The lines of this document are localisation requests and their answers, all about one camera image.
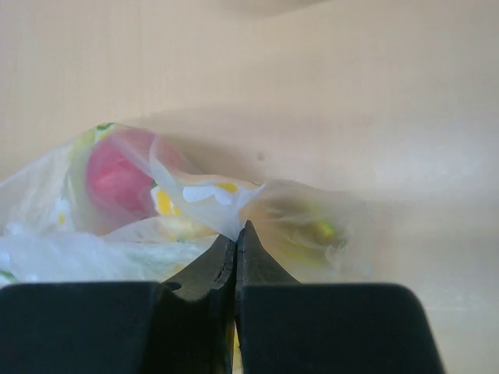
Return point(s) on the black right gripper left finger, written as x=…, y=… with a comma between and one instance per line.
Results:
x=181, y=325

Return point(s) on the clear lemon-print plastic bag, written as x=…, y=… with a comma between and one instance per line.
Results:
x=51, y=231

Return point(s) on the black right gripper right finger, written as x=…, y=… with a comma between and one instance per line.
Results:
x=285, y=326

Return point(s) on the red apple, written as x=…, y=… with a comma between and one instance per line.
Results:
x=115, y=185

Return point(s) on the yellow banana bunch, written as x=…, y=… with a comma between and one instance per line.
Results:
x=297, y=235

